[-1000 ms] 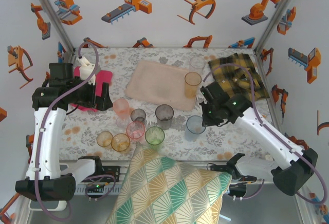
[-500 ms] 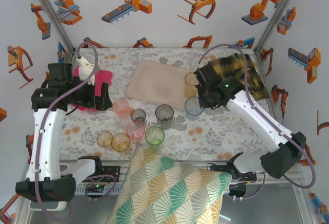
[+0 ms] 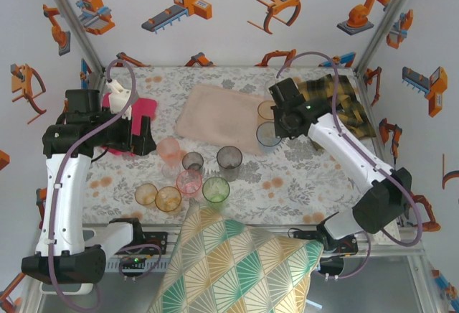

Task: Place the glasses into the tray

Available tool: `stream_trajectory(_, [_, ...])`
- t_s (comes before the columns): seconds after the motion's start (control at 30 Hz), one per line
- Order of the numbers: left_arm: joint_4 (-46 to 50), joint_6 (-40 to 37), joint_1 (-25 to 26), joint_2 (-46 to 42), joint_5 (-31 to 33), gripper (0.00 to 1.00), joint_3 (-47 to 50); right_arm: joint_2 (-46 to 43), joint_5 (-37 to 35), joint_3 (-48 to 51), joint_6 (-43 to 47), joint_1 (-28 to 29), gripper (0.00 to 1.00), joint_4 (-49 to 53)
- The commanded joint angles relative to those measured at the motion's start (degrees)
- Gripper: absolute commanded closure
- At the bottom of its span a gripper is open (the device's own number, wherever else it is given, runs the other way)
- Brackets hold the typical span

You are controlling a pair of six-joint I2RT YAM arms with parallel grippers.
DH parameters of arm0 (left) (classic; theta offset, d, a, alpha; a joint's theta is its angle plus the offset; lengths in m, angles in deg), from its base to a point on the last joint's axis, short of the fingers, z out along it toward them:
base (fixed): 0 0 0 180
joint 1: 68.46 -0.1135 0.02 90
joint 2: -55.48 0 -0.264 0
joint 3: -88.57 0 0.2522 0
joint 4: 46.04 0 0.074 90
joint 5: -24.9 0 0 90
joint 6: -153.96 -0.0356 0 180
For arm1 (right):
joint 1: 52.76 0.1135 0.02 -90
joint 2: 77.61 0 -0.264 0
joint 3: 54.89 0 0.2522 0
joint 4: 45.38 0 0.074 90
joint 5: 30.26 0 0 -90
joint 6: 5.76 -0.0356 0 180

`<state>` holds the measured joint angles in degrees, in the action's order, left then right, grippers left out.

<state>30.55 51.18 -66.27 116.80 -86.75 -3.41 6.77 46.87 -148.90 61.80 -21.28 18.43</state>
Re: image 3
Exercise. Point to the aluminium frame post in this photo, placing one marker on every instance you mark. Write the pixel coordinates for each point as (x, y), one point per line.
(73, 22)
(387, 22)

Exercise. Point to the small amber plastic glass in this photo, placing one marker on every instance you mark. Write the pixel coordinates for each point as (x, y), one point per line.
(146, 194)

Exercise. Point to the deep amber plastic glass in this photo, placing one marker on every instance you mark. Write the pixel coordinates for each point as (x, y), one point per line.
(168, 201)

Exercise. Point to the small clear plastic glass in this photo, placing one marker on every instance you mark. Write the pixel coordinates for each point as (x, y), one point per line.
(168, 173)

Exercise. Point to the patterned teal yellow pillow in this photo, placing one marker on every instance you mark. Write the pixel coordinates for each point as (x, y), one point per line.
(233, 266)

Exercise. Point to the pink cloth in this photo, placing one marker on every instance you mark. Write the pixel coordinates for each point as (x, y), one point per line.
(145, 106)

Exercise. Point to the yellow black plaid shirt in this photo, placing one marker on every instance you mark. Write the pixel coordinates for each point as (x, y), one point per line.
(358, 119)

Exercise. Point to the tall grey plastic glass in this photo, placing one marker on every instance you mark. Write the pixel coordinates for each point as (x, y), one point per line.
(229, 162)

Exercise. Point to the pale amber plastic glass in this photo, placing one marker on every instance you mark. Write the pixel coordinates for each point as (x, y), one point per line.
(265, 110)

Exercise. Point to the peach plastic glass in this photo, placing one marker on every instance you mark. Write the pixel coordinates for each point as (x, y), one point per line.
(168, 148)

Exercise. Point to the beige plastic tray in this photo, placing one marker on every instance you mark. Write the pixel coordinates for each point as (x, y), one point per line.
(215, 119)

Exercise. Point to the circuit board with green light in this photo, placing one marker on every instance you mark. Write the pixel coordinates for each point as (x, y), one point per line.
(134, 262)

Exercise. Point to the small grey plastic glass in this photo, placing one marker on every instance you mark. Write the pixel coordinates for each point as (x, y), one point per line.
(192, 162)

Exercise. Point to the tall clear plastic glass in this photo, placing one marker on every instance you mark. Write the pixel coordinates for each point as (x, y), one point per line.
(269, 92)

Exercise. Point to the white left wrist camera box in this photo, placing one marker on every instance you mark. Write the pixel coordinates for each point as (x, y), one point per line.
(120, 97)

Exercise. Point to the green plastic glass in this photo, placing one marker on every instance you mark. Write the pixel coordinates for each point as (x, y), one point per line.
(215, 192)

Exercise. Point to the pink plastic glass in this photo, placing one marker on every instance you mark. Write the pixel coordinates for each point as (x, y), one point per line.
(189, 182)

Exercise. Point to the blue plastic glass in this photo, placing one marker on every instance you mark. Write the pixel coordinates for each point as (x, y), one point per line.
(267, 140)

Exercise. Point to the black mounting plate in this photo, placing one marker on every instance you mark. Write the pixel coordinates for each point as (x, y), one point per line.
(163, 246)

